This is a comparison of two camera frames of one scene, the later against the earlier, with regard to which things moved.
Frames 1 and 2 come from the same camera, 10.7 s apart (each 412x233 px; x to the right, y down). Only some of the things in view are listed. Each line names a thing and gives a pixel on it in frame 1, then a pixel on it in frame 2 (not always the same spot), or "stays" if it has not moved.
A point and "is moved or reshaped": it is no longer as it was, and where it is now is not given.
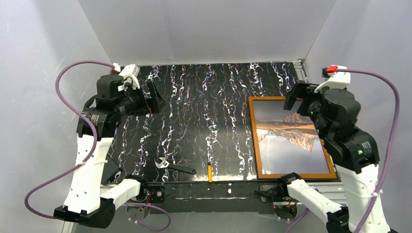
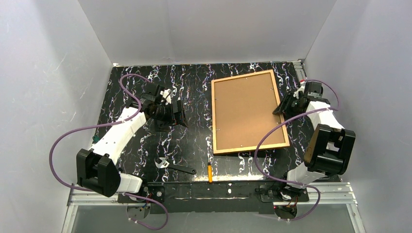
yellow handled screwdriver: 210,172 stays
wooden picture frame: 260,175 is moved or reshaped
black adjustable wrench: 164,163 stays
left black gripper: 150,97 -> 175,112
